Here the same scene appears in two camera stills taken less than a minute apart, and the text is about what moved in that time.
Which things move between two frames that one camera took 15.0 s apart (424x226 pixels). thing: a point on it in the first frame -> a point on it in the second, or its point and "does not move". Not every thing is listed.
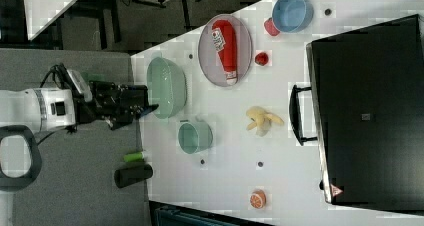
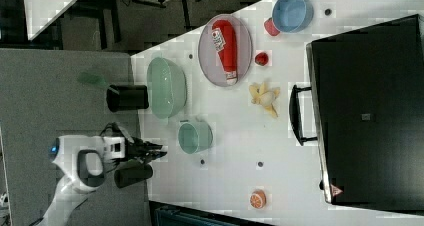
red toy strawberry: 261,59 does not move
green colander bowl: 166,87 does not move
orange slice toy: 258,199 does not move
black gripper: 118,104 -> 144,151
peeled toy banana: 262,120 -> 261,95
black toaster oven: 368,90 does not move
